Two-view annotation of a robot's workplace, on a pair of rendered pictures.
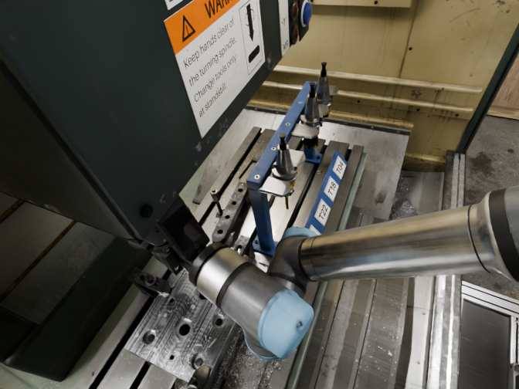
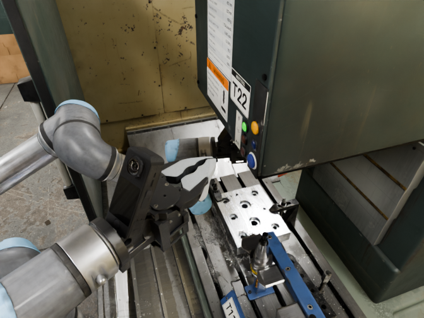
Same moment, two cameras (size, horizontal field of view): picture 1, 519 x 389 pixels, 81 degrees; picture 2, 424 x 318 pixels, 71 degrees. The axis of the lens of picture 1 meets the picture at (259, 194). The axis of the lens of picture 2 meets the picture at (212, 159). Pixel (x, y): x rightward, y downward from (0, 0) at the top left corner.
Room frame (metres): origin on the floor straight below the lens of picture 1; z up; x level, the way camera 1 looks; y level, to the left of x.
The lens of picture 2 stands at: (0.75, -0.53, 1.97)
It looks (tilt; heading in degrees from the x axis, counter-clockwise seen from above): 39 degrees down; 131
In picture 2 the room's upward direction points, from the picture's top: straight up
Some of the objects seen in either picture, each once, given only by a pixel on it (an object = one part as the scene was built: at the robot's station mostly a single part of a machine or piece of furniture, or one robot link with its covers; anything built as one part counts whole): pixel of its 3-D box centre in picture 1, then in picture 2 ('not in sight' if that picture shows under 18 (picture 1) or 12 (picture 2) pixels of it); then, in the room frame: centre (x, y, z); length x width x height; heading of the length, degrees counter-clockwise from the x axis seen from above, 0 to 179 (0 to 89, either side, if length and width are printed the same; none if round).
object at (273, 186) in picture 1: (276, 187); (252, 243); (0.49, -0.04, 1.21); 0.07 x 0.05 x 0.01; 59
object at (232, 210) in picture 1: (232, 215); (305, 288); (0.65, 0.10, 0.93); 0.26 x 0.05 x 0.06; 154
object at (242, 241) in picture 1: (238, 259); not in sight; (0.45, 0.09, 0.97); 0.13 x 0.03 x 0.15; 149
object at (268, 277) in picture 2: (292, 157); (269, 276); (0.59, -0.10, 1.21); 0.07 x 0.05 x 0.01; 59
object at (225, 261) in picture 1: (224, 273); (206, 148); (0.21, 0.07, 1.36); 0.08 x 0.05 x 0.08; 134
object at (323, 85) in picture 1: (323, 85); not in sight; (0.82, -0.24, 1.26); 0.04 x 0.04 x 0.07
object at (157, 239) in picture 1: (185, 248); (229, 147); (0.27, 0.13, 1.36); 0.12 x 0.08 x 0.09; 44
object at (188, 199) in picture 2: not in sight; (183, 193); (0.52, -0.32, 1.66); 0.09 x 0.05 x 0.02; 89
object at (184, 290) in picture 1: (195, 312); (249, 216); (0.32, 0.22, 0.96); 0.29 x 0.23 x 0.05; 149
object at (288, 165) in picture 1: (283, 157); (262, 249); (0.54, -0.07, 1.26); 0.04 x 0.04 x 0.07
